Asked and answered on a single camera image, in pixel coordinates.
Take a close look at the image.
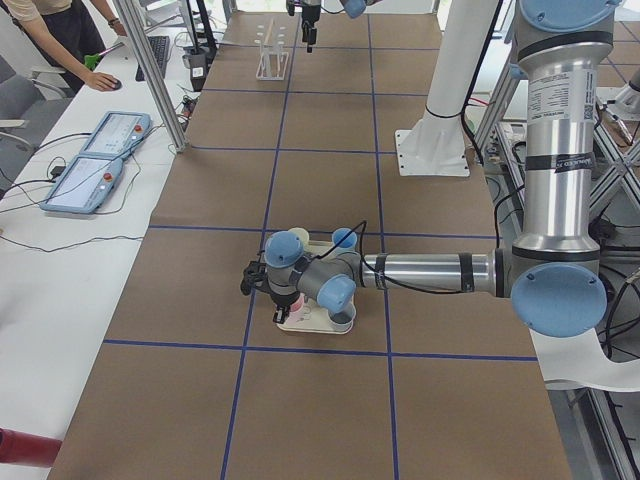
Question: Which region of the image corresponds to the pink plastic cup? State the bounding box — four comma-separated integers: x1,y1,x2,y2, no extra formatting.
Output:
290,294,305,312

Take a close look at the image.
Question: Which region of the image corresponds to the near blue teach pendant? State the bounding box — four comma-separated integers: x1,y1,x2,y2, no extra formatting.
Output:
39,155,124,215

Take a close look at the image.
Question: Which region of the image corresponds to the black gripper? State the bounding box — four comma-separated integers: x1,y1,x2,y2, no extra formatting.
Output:
300,0,320,53
267,280,301,323

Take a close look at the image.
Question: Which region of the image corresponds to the black computer keyboard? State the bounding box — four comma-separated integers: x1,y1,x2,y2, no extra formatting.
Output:
147,35,170,79

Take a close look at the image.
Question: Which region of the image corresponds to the grey aluminium frame post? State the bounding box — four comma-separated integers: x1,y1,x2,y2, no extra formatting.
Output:
113,0,187,153

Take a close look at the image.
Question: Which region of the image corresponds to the light blue plastic cup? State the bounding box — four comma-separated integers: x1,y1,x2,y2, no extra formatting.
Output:
332,227,358,251

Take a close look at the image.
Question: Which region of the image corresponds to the far blue teach pendant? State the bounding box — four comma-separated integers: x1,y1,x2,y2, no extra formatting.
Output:
80,111,152,158

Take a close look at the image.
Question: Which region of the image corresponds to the person's hand on mouse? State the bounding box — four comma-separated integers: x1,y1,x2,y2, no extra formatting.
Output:
84,72,117,92

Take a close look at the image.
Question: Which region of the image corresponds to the person's forearm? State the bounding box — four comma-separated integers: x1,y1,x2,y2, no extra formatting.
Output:
5,1,93,83

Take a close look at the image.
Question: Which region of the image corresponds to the white camera mast column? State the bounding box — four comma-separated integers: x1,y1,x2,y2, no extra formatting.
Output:
395,0,502,177

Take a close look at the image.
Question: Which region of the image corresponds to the white wire cup rack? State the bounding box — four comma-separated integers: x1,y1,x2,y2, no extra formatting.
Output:
254,17,289,81

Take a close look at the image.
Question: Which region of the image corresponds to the pale green plastic cup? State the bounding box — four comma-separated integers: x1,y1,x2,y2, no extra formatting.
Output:
290,227,310,246

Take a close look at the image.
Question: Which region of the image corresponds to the grey plastic cup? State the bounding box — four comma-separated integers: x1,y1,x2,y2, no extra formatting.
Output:
329,304,357,334

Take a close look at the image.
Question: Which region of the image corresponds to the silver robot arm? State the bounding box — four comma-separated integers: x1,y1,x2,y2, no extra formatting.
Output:
285,0,376,53
258,1,616,338

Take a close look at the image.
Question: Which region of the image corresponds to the white chair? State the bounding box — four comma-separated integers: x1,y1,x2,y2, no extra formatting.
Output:
530,329,640,393

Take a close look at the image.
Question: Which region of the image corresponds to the blue teach pendant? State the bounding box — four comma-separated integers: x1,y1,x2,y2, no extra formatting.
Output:
39,155,124,215
80,111,152,158

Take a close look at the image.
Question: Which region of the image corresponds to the red cylinder object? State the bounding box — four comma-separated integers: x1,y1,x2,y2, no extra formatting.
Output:
0,428,62,468

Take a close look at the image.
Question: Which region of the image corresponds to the cream tray with bear drawing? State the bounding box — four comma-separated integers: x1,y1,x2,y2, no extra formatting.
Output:
263,229,360,334

